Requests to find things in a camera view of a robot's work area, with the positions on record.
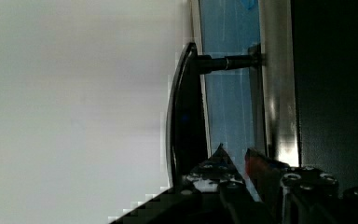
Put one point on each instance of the steel toaster oven blue door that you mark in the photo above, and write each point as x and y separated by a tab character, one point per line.
301	106

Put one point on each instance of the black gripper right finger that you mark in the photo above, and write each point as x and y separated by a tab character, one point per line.
280	186

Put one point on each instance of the black oven door handle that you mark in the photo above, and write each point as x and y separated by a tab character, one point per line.
186	137

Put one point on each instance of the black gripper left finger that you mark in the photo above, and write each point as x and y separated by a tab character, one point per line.
218	169

